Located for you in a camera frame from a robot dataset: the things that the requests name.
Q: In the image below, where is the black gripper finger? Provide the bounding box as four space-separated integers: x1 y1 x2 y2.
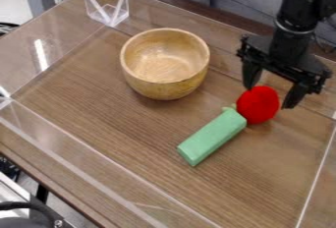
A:
241 61 262 89
282 83 308 109

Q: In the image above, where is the light wooden bowl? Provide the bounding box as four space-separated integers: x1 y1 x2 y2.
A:
120 28 210 100

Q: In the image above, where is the clear acrylic tray enclosure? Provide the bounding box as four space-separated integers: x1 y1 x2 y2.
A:
0 0 336 228

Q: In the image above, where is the black cable bottom left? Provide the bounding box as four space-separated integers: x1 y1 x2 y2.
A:
0 200 53 228

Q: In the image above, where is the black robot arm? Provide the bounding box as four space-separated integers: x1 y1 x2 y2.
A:
236 0 336 109

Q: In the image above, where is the red fuzzy ball fruit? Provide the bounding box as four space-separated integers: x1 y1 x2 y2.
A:
236 85 280 124

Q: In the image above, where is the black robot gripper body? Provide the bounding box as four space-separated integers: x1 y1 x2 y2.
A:
236 34 332 93

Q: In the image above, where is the green rectangular block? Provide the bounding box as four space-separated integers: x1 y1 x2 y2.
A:
177 107 246 166

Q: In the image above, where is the clear acrylic corner bracket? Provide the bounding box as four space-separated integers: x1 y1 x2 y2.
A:
84 0 129 28

